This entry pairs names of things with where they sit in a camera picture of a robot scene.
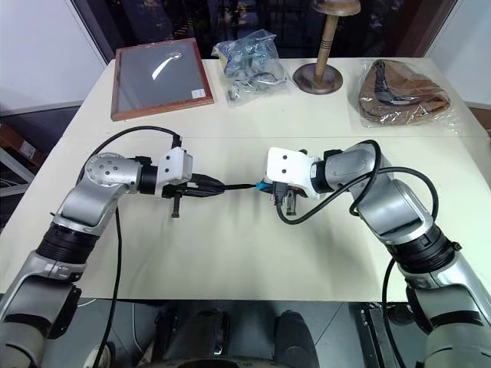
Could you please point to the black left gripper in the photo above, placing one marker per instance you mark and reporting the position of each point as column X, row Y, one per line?
column 184, row 190

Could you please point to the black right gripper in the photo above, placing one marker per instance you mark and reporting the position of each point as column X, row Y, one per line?
column 291, row 203

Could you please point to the blue marker cap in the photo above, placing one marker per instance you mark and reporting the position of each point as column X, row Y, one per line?
column 262, row 186

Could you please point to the black marker pen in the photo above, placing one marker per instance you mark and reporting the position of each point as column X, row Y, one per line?
column 238, row 186

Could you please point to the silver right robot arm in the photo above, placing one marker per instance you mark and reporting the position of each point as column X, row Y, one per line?
column 395, row 207

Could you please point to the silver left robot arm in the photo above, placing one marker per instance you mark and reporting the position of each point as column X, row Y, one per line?
column 88, row 199

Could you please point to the white label sticker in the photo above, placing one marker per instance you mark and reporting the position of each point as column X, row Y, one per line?
column 198, row 93

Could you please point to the clear plastic bag of parts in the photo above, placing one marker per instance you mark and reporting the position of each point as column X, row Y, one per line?
column 253, row 65

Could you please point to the wooden hat stand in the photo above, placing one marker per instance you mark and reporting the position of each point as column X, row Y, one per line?
column 318, row 74

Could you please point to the dark rounded shape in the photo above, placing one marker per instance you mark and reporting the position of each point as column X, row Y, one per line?
column 296, row 337

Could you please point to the brown hat in plastic bag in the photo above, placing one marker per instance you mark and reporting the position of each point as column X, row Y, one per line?
column 399, row 94

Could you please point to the black metal plate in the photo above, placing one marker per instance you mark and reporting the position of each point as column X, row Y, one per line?
column 374, row 333

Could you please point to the brown cardboard box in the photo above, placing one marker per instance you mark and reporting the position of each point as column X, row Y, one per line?
column 17, row 143

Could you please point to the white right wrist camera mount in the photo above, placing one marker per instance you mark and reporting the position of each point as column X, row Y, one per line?
column 285, row 165

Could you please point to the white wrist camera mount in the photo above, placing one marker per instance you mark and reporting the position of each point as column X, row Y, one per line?
column 174, row 166
column 285, row 165

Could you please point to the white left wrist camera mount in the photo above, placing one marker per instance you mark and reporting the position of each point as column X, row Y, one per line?
column 174, row 166

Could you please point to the wooden picture frame with glass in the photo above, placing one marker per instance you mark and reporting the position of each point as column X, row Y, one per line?
column 157, row 76

